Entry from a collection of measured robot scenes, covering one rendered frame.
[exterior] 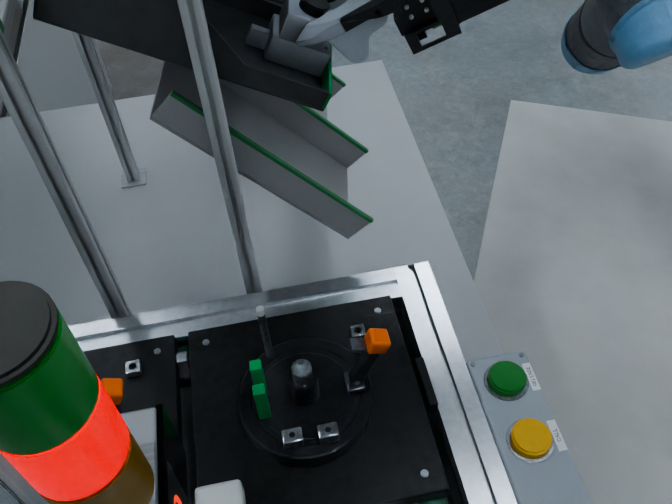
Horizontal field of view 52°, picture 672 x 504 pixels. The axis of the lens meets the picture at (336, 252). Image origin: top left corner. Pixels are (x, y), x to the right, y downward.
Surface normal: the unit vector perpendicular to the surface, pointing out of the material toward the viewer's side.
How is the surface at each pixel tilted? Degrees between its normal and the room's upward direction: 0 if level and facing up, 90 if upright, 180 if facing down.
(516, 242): 0
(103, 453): 90
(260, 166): 90
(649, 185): 0
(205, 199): 0
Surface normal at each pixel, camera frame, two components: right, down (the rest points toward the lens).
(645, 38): -0.62, 0.29
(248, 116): 0.67, -0.49
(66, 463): 0.47, 0.66
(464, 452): -0.04, -0.65
